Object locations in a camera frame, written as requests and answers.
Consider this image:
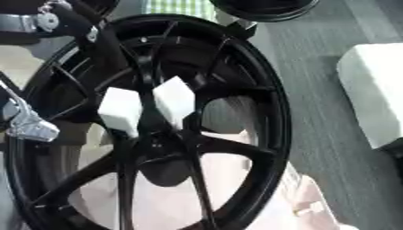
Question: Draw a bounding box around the black round wheel rim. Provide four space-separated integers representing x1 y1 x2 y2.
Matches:
76 0 121 17
208 0 321 23

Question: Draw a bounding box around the black spoked wheel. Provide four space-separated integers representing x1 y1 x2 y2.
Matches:
1 13 293 230

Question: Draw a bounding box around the white padded block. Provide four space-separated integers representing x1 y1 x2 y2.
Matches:
335 42 403 150

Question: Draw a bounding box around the black support block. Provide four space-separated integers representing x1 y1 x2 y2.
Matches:
225 20 260 40

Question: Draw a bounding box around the crumpled silver metal frame piece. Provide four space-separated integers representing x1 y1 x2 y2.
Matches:
0 80 62 143

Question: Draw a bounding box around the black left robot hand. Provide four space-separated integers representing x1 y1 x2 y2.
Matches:
49 2 134 75

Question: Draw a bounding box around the pale pink padding sheet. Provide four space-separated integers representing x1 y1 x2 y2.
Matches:
66 130 361 230

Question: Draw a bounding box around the white pin with flat head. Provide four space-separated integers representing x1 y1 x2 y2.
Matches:
151 75 197 130
95 86 144 139

